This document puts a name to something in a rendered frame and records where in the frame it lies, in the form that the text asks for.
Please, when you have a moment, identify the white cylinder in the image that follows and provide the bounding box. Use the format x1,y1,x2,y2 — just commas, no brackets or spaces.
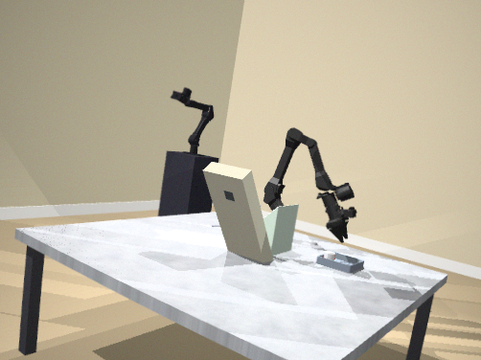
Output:
323,251,336,260

